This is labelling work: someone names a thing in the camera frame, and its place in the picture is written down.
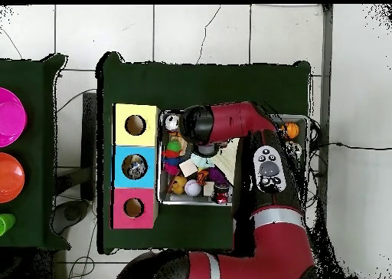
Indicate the bag of coloured spiky balls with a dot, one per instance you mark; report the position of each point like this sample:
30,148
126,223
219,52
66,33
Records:
173,156

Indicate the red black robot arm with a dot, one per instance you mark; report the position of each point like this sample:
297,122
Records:
269,230

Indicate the clear mesh bin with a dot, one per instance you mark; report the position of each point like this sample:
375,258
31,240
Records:
162,168

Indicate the wooden box with three holes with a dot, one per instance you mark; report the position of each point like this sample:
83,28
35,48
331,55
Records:
147,156

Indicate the plain wooden cube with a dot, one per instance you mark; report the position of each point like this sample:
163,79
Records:
188,167

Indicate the red silver soda can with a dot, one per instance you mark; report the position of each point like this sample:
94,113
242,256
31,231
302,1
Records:
173,122

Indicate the purple spiky ball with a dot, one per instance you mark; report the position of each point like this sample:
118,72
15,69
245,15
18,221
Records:
217,175

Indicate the white baseball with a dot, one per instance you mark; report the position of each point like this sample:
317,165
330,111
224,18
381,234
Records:
193,187

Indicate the red black can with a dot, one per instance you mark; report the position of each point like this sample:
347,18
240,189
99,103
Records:
222,193

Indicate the orange plate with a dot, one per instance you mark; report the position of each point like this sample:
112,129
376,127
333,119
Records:
9,178

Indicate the pink plate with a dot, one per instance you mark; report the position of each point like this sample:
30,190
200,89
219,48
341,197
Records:
9,116

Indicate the green cup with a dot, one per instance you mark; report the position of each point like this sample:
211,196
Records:
5,224

